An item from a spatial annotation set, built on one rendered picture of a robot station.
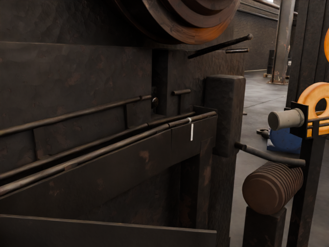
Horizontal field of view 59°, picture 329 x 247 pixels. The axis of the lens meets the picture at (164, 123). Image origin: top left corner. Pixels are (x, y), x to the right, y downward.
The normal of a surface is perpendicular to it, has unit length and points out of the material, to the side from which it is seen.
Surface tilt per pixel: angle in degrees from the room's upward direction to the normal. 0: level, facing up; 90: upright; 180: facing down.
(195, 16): 90
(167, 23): 90
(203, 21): 90
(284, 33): 90
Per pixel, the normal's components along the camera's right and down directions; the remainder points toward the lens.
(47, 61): 0.77, 0.18
